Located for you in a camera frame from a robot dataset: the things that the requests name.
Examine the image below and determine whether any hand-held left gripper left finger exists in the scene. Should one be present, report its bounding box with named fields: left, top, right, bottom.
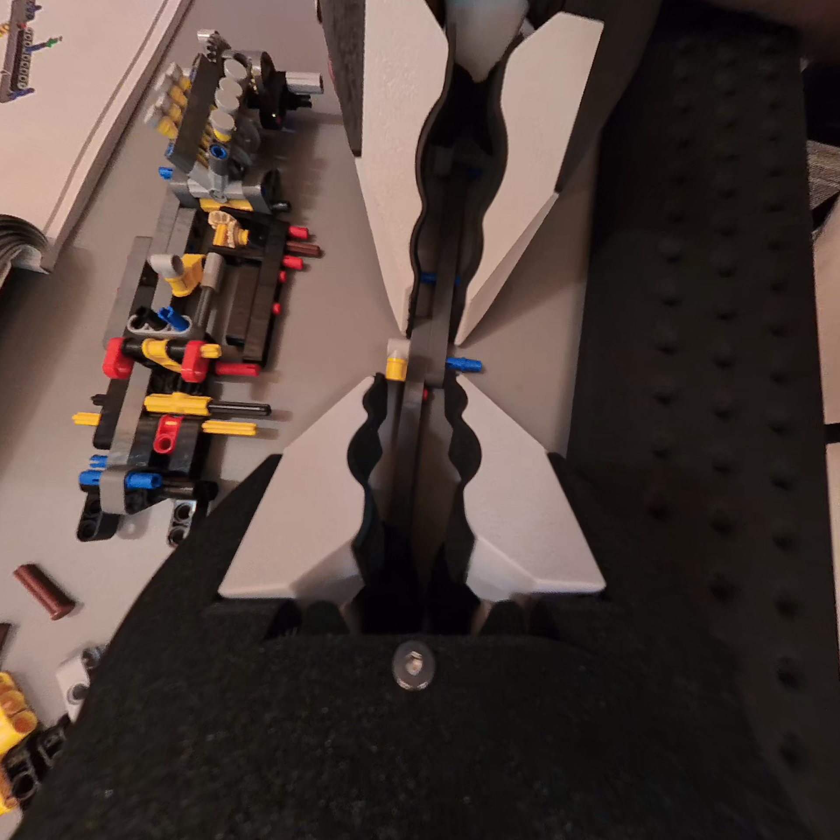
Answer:
left=218, top=374, right=388, bottom=619

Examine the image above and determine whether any light grey lego beam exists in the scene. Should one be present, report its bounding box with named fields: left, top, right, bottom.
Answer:
left=55, top=645, right=107, bottom=724

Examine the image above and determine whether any black lego connector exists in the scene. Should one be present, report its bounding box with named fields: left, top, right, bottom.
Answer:
left=0, top=721, right=68, bottom=809

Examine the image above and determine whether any open instruction booklet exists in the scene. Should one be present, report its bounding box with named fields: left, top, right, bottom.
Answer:
left=0, top=0, right=193, bottom=277

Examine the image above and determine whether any black dimpled mat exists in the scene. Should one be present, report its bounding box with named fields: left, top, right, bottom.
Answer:
left=563, top=0, right=829, bottom=840

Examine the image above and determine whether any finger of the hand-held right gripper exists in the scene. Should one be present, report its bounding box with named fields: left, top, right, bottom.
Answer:
left=356, top=0, right=452, bottom=337
left=451, top=12, right=606, bottom=347

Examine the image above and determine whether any partly built lego chassis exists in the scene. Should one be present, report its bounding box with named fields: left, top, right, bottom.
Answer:
left=71, top=29, right=327, bottom=547

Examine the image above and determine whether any long dark grey lego beam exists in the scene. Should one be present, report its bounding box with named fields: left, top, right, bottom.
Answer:
left=407, top=147, right=463, bottom=389

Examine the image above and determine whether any yellow lego connector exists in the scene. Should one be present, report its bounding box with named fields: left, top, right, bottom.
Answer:
left=0, top=671, right=40, bottom=811

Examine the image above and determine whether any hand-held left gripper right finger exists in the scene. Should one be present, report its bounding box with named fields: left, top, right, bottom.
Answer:
left=446, top=378, right=606, bottom=602

